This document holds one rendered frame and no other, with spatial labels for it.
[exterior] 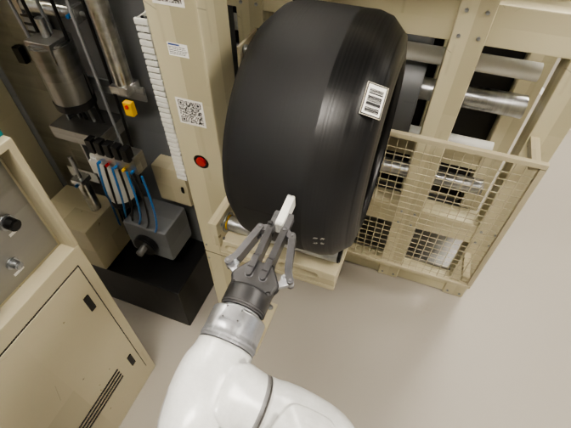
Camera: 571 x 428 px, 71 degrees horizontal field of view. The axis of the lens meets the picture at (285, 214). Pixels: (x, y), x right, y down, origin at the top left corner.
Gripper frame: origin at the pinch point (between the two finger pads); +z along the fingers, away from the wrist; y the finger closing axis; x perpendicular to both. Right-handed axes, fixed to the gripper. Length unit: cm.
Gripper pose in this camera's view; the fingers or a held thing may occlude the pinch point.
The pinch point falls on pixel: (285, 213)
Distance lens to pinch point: 75.2
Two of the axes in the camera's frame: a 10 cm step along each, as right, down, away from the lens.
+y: -9.3, -2.7, 2.4
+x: 0.5, 5.6, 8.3
